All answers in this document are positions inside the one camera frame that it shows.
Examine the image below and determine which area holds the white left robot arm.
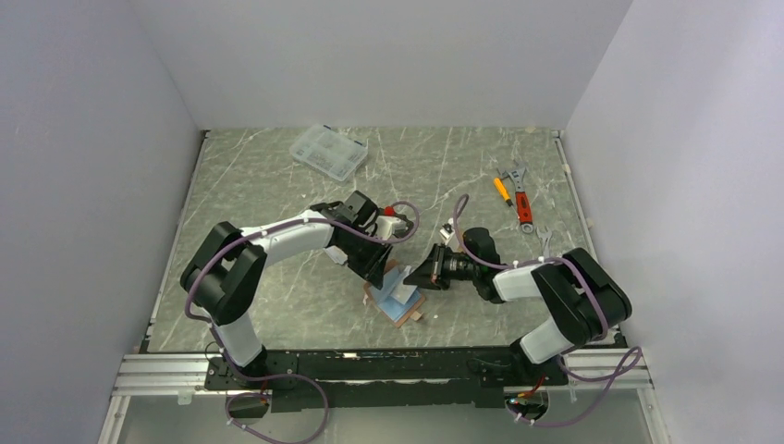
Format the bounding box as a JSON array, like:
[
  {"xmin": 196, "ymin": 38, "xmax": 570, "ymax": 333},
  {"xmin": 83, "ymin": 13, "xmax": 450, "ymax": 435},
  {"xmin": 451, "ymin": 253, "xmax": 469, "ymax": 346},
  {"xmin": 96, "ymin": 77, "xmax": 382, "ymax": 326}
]
[{"xmin": 179, "ymin": 191, "xmax": 391, "ymax": 389}]

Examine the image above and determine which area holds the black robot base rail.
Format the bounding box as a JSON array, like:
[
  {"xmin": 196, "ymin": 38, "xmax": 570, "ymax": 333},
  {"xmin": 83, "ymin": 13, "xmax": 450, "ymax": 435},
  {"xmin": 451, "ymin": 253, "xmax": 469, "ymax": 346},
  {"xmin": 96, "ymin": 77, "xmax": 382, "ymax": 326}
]
[{"xmin": 204, "ymin": 346, "xmax": 568, "ymax": 413}]

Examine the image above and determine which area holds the clear plastic organizer box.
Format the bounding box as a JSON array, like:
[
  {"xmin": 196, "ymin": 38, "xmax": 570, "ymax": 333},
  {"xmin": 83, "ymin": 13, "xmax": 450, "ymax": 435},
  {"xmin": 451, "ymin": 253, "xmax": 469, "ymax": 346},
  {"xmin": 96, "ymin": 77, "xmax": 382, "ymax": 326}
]
[{"xmin": 289, "ymin": 125, "xmax": 368, "ymax": 182}]

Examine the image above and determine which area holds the aluminium frame rail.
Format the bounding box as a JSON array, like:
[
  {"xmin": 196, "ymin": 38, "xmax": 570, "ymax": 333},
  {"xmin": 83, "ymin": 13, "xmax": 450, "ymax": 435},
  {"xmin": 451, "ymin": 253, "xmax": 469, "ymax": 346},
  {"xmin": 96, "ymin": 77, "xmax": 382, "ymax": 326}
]
[{"xmin": 98, "ymin": 353, "xmax": 208, "ymax": 443}]

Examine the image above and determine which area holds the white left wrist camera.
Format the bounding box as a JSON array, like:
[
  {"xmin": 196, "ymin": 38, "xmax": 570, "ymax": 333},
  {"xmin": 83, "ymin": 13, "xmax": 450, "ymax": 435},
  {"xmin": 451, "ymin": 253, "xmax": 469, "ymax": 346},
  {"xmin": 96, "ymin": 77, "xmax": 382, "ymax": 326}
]
[{"xmin": 372, "ymin": 206, "xmax": 413, "ymax": 240}]

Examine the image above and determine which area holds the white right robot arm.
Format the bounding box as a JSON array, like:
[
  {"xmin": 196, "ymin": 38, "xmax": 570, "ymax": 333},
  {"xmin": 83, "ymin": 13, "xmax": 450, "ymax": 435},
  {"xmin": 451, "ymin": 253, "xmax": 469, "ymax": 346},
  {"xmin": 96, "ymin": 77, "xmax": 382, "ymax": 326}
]
[{"xmin": 404, "ymin": 228, "xmax": 632, "ymax": 384}]

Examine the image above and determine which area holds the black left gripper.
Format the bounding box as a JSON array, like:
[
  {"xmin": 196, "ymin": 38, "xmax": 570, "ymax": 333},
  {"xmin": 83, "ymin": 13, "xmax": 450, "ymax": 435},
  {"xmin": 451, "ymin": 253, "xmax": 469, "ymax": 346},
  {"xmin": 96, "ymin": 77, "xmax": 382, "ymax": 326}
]
[{"xmin": 337, "ymin": 230, "xmax": 393, "ymax": 290}]

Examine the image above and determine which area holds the white credit card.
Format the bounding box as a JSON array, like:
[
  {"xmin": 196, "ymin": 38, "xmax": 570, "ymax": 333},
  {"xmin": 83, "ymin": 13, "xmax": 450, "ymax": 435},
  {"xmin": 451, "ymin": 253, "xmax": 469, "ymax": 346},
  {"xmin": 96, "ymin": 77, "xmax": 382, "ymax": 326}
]
[{"xmin": 391, "ymin": 265, "xmax": 416, "ymax": 304}]

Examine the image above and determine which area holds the white silver card stack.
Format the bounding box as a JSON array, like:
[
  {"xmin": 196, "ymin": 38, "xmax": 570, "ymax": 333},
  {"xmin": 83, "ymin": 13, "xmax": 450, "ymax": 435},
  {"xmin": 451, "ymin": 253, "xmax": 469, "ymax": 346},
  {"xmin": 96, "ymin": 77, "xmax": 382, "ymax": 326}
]
[{"xmin": 324, "ymin": 246, "xmax": 348, "ymax": 265}]

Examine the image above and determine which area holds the silver combination wrench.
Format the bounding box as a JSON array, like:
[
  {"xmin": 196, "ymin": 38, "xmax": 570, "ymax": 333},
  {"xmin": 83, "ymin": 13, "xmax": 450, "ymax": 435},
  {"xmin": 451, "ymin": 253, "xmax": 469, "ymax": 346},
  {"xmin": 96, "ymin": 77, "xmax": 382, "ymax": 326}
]
[{"xmin": 535, "ymin": 227, "xmax": 552, "ymax": 258}]

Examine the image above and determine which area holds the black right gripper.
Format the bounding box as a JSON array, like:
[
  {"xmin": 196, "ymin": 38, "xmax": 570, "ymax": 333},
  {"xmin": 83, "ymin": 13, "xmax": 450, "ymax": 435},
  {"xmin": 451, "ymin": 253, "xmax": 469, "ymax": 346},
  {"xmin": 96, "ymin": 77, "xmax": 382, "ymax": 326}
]
[{"xmin": 403, "ymin": 242, "xmax": 479, "ymax": 291}]

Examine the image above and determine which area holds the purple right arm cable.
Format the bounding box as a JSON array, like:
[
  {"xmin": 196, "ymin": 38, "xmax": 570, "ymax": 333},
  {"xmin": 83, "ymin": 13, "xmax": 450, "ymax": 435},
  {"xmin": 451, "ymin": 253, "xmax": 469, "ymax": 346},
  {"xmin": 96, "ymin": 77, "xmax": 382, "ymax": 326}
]
[{"xmin": 453, "ymin": 193, "xmax": 643, "ymax": 384}]

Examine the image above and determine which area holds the yellow handled screwdriver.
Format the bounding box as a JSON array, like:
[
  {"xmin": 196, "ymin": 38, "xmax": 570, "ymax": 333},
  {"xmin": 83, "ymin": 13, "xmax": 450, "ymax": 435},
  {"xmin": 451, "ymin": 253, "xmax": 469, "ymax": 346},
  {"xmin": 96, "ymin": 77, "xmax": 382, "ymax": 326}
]
[{"xmin": 493, "ymin": 178, "xmax": 514, "ymax": 207}]

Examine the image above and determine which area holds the brown leather card holder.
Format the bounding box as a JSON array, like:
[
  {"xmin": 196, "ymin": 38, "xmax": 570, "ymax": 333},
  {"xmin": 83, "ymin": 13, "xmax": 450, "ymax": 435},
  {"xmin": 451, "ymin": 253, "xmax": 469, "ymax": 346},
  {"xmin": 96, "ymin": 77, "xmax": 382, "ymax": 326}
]
[{"xmin": 363, "ymin": 260, "xmax": 425, "ymax": 327}]

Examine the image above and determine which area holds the red handled adjustable wrench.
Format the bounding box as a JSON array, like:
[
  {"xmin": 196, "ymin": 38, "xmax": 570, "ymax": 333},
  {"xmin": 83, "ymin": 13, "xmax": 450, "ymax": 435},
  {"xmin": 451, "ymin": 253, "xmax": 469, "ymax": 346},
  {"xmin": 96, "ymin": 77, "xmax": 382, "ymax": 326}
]
[{"xmin": 496, "ymin": 160, "xmax": 534, "ymax": 234}]

